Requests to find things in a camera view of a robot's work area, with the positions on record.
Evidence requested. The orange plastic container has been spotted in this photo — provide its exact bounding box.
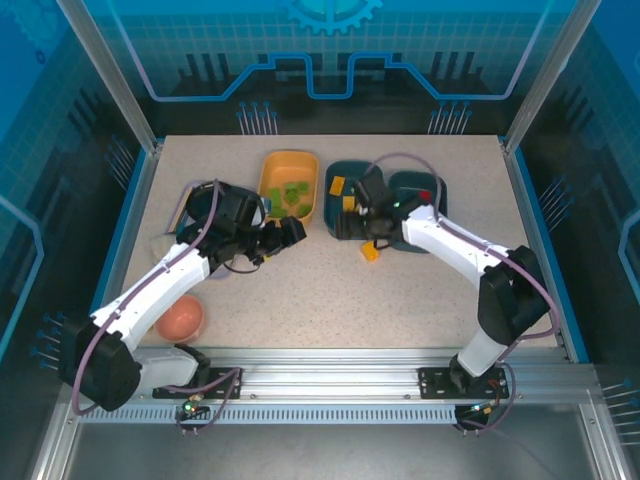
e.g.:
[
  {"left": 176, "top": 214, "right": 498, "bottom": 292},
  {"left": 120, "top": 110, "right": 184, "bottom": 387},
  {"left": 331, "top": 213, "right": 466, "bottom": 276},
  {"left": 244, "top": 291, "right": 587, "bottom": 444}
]
[{"left": 257, "top": 149, "right": 321, "bottom": 231}]

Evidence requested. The beige folded cloth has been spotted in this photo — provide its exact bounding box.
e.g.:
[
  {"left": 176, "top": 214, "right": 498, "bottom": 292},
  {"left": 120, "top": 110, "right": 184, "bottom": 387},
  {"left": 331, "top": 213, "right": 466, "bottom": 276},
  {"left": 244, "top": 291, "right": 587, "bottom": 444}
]
[{"left": 148, "top": 233, "right": 176, "bottom": 261}]

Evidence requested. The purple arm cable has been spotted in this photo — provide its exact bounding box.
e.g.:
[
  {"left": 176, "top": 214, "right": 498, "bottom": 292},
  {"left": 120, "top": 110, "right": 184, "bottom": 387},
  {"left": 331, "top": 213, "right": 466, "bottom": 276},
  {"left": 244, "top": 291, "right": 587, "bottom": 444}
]
[
  {"left": 367, "top": 152, "right": 559, "bottom": 371},
  {"left": 71, "top": 178, "right": 224, "bottom": 416}
]

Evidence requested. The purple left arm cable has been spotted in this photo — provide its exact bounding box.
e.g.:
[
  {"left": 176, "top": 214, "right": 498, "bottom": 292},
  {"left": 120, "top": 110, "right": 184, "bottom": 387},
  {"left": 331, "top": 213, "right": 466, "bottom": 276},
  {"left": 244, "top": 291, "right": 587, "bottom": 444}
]
[{"left": 71, "top": 178, "right": 224, "bottom": 416}]

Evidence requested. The salmon pink bowl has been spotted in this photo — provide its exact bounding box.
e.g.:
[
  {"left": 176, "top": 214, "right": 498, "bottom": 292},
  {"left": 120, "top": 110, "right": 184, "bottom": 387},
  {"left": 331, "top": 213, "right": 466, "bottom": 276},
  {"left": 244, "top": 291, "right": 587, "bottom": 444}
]
[{"left": 153, "top": 294, "right": 206, "bottom": 344}]

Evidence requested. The teal plastic container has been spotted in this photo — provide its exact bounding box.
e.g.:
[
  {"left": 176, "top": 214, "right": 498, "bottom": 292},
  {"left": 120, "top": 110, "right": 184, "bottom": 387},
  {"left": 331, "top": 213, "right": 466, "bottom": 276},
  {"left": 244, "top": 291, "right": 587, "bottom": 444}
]
[
  {"left": 385, "top": 170, "right": 448, "bottom": 255},
  {"left": 323, "top": 159, "right": 385, "bottom": 240}
]

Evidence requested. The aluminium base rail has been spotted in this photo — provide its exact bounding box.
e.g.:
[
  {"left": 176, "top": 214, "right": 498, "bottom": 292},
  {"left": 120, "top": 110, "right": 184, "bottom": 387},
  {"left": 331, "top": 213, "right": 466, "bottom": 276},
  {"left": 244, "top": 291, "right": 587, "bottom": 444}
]
[{"left": 134, "top": 347, "right": 599, "bottom": 407}]

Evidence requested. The aluminium frame post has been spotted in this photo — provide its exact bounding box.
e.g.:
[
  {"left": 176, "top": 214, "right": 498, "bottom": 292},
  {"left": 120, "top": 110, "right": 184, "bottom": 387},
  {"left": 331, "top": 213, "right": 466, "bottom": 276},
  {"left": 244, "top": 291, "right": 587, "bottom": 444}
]
[
  {"left": 53, "top": 0, "right": 165, "bottom": 155},
  {"left": 501, "top": 0, "right": 604, "bottom": 157}
]

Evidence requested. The blue table side trim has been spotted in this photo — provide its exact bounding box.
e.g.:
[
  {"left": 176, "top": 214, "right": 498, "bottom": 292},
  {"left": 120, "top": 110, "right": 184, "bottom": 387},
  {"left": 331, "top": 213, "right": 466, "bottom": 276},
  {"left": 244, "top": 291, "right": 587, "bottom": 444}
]
[
  {"left": 510, "top": 147, "right": 592, "bottom": 364},
  {"left": 78, "top": 147, "right": 152, "bottom": 361}
]

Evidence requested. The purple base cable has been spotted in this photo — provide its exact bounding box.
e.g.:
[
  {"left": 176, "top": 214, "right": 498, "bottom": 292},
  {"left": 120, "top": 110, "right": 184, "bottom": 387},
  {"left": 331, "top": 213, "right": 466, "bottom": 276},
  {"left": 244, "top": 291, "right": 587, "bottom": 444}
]
[
  {"left": 172, "top": 370, "right": 239, "bottom": 437},
  {"left": 453, "top": 363, "right": 519, "bottom": 437}
]

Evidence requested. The aluminium side rail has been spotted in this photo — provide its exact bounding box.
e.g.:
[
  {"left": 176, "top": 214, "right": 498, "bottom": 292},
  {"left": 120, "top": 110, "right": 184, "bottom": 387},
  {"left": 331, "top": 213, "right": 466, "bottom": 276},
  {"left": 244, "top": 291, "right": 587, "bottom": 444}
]
[
  {"left": 501, "top": 142, "right": 571, "bottom": 354},
  {"left": 97, "top": 142, "right": 165, "bottom": 354}
]

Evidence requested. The blue printed back panel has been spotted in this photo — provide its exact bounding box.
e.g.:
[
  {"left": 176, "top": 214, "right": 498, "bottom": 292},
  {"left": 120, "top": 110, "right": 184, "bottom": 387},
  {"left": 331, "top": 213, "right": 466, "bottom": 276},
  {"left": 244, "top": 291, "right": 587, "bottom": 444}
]
[{"left": 82, "top": 0, "right": 571, "bottom": 136}]

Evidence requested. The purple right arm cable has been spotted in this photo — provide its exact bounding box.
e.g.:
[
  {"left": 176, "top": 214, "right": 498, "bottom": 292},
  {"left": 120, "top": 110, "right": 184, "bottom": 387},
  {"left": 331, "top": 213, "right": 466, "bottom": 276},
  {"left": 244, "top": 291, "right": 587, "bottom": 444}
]
[{"left": 367, "top": 152, "right": 559, "bottom": 371}]

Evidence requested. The blue printed side panel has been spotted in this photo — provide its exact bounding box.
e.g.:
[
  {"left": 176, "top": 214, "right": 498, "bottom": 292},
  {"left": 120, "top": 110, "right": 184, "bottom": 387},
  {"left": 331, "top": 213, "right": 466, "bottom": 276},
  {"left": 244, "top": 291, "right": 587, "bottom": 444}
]
[
  {"left": 0, "top": 0, "right": 151, "bottom": 381},
  {"left": 519, "top": 0, "right": 640, "bottom": 381}
]

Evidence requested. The slotted grey cable duct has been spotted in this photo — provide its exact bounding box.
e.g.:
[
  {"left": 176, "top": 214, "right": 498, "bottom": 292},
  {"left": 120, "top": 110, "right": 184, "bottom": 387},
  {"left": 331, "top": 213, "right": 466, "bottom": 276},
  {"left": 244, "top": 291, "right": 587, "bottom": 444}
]
[{"left": 79, "top": 404, "right": 464, "bottom": 426}]

